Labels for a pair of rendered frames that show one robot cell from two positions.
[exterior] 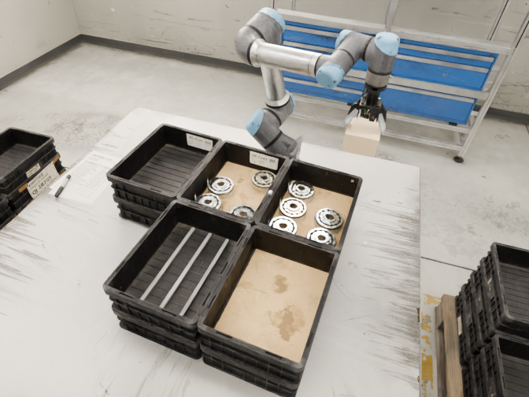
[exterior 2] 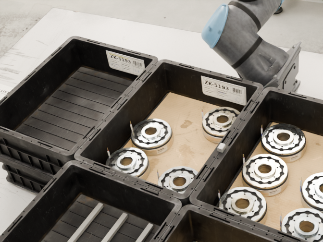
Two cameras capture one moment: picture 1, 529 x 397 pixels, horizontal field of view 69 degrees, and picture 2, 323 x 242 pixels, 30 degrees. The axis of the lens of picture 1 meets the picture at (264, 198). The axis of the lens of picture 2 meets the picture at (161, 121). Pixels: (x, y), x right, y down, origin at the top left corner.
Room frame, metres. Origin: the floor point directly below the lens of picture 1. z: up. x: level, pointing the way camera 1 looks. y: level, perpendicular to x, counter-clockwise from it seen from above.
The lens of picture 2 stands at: (0.11, -0.21, 1.88)
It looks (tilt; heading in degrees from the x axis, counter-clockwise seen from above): 42 degrees down; 19
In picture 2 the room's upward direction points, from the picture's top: 10 degrees counter-clockwise
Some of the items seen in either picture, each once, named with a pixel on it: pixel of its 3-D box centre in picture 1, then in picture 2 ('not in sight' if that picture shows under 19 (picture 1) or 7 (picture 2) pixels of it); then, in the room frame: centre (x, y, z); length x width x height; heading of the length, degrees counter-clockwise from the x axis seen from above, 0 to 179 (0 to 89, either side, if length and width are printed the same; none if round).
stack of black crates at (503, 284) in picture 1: (509, 313); not in sight; (0.95, -1.14, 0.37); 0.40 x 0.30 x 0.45; 166
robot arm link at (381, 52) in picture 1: (382, 53); not in sight; (1.20, -0.34, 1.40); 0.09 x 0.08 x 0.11; 55
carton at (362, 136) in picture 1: (362, 134); not in sight; (1.22, -0.35, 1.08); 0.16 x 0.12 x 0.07; 166
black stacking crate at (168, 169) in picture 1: (169, 168); (76, 106); (1.20, 0.39, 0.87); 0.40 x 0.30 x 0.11; 161
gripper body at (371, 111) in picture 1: (371, 100); not in sight; (1.19, -0.34, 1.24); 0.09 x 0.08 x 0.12; 166
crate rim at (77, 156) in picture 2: (236, 179); (172, 123); (1.11, 0.11, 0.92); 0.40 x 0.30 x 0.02; 161
